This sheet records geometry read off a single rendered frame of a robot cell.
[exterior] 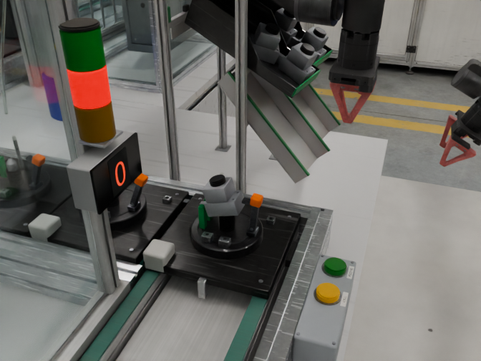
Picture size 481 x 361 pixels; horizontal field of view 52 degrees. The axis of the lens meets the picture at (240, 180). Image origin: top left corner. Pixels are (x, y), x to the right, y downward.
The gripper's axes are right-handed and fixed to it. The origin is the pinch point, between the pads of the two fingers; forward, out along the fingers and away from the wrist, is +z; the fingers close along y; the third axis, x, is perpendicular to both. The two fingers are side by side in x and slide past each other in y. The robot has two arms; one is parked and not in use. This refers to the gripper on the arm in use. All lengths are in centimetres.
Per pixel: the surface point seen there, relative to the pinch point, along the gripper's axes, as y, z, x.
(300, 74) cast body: -21.0, 1.5, -13.0
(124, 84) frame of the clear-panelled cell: -80, 36, -94
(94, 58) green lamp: 25.1, -14.2, -29.5
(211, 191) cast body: 7.1, 15.1, -21.7
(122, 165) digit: 23.0, 2.3, -28.9
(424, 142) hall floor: -249, 122, 28
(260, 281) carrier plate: 15.2, 26.1, -9.4
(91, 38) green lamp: 25.1, -16.7, -29.5
